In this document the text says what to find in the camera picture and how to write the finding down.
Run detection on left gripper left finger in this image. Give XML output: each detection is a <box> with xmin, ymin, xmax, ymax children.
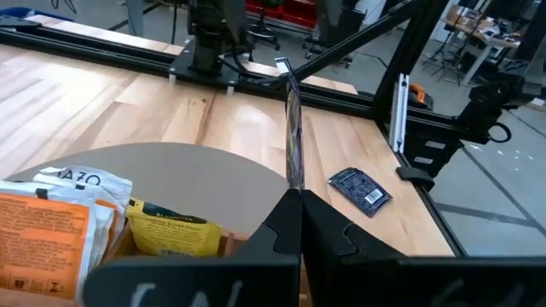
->
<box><xmin>83</xmin><ymin>189</ymin><xmax>304</xmax><ymax>307</ymax></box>

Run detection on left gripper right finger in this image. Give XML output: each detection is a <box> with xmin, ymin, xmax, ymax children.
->
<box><xmin>302</xmin><ymin>189</ymin><xmax>546</xmax><ymax>307</ymax></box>

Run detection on yellow tea packet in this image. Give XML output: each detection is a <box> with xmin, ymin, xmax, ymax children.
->
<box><xmin>125</xmin><ymin>196</ymin><xmax>224</xmax><ymax>258</ymax></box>

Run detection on orange white tea packet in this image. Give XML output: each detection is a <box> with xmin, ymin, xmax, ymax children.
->
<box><xmin>0</xmin><ymin>191</ymin><xmax>93</xmax><ymax>302</ymax></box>
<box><xmin>0</xmin><ymin>178</ymin><xmax>128</xmax><ymax>295</ymax></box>
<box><xmin>32</xmin><ymin>165</ymin><xmax>134</xmax><ymax>214</ymax></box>

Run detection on black edge clamp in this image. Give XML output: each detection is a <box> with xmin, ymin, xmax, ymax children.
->
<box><xmin>395</xmin><ymin>165</ymin><xmax>437</xmax><ymax>192</ymax></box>

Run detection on orange black tool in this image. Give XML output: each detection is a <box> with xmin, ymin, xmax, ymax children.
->
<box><xmin>408</xmin><ymin>82</ymin><xmax>435</xmax><ymax>113</ymax></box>

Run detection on black office chair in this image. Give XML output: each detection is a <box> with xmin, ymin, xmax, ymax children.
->
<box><xmin>247</xmin><ymin>0</ymin><xmax>282</xmax><ymax>51</ymax></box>

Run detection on wooden desk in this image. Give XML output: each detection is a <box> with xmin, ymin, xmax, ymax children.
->
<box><xmin>441</xmin><ymin>3</ymin><xmax>524</xmax><ymax>86</ymax></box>

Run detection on red storage bins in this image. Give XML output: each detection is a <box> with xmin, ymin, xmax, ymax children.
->
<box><xmin>245</xmin><ymin>0</ymin><xmax>325</xmax><ymax>30</ymax></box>

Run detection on blue storage bin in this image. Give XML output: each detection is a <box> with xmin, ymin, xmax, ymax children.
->
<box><xmin>0</xmin><ymin>6</ymin><xmax>76</xmax><ymax>23</ymax></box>

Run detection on grey metal bracket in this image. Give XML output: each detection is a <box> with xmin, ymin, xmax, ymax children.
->
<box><xmin>389</xmin><ymin>72</ymin><xmax>411</xmax><ymax>154</ymax></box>

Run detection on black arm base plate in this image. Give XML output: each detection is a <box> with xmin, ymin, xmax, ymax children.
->
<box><xmin>168</xmin><ymin>37</ymin><xmax>278</xmax><ymax>96</ymax></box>

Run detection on black aluminium table frame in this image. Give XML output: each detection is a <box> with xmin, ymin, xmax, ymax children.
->
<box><xmin>0</xmin><ymin>0</ymin><xmax>520</xmax><ymax>257</ymax></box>

